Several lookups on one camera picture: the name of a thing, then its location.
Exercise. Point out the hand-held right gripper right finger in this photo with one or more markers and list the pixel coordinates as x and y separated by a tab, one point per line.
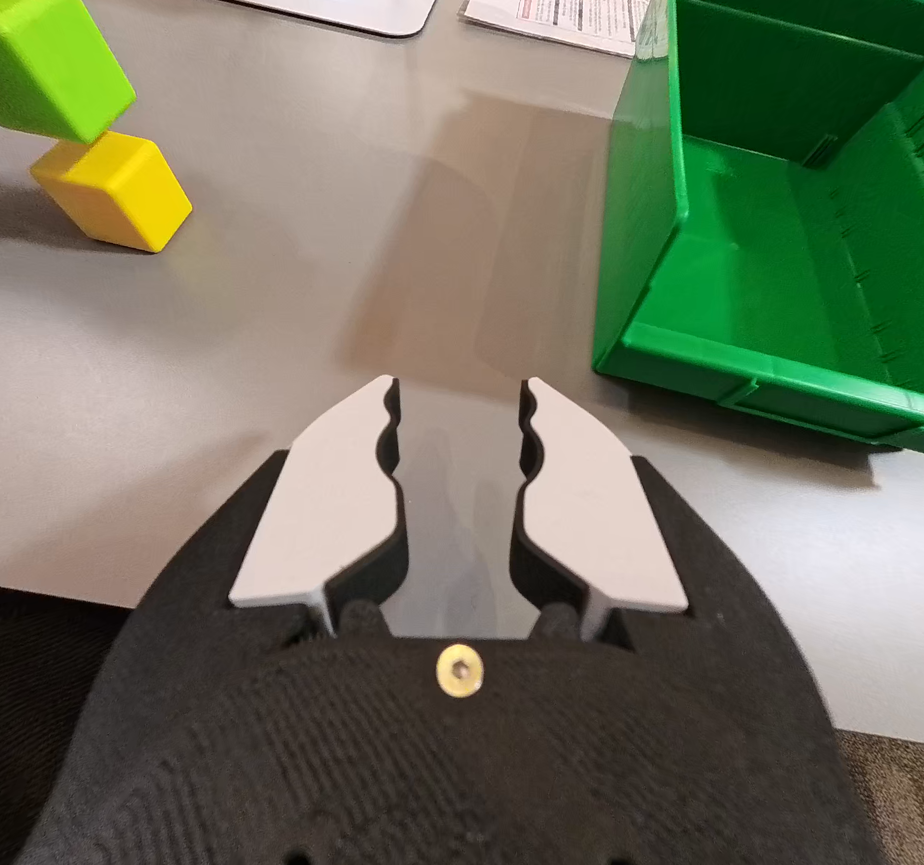
599	518

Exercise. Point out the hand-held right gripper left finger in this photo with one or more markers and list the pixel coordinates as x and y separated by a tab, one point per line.
325	511

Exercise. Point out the lime green cube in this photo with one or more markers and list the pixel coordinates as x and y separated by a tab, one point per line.
58	64

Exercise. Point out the yellow cube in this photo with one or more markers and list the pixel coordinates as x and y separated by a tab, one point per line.
123	201

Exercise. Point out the green plastic bin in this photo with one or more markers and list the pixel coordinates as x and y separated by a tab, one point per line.
650	230

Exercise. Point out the grey desk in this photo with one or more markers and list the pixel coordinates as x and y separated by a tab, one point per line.
325	194

